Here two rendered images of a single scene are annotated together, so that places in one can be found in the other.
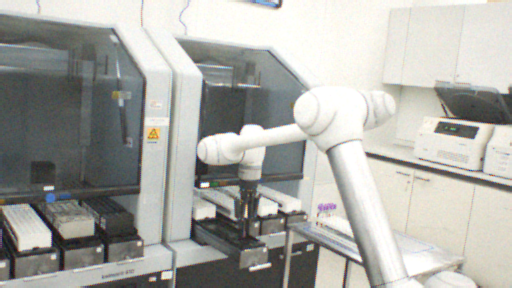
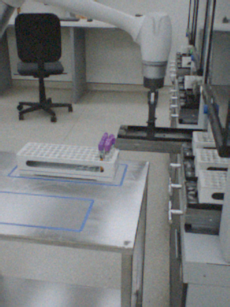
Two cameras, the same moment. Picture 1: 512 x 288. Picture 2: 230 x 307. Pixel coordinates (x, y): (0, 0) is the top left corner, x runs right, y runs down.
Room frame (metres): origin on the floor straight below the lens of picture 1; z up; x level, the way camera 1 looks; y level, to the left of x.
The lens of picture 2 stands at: (2.68, -1.04, 1.37)
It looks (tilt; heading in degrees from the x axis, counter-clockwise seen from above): 24 degrees down; 136
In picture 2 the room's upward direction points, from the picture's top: 1 degrees clockwise
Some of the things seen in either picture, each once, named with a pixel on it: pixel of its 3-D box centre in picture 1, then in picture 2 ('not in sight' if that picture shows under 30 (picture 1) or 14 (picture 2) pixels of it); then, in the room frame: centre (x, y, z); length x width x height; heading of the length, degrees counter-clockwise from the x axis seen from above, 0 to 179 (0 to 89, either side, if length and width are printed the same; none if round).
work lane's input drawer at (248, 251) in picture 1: (209, 228); (198, 142); (1.90, 0.16, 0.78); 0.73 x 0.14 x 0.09; 39
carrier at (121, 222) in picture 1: (118, 223); (198, 96); (1.66, 0.49, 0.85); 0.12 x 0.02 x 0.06; 129
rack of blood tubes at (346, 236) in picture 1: (344, 232); (69, 161); (1.81, -0.40, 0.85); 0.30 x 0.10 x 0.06; 37
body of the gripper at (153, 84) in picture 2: (248, 189); (153, 88); (1.78, 0.01, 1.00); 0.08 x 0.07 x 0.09; 129
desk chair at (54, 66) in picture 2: not in sight; (42, 64); (-0.73, 1.19, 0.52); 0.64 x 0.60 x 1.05; 149
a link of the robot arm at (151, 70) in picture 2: (249, 171); (154, 68); (1.78, 0.01, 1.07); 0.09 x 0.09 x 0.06
